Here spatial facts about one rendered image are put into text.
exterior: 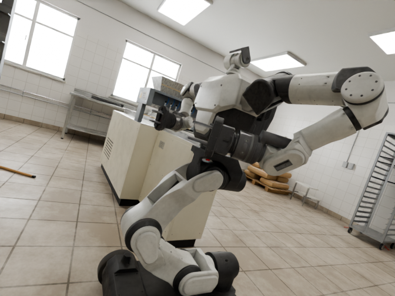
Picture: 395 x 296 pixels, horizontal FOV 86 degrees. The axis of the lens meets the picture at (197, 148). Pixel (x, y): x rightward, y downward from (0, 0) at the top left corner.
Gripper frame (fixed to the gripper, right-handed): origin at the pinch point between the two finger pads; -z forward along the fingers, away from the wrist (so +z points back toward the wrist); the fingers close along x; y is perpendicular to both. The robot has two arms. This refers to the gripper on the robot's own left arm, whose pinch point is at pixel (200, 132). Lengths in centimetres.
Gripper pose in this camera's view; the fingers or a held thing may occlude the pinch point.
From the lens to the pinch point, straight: 63.3
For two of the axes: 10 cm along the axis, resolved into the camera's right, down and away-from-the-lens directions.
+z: 9.5, 3.1, -0.1
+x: 3.1, -9.5, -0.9
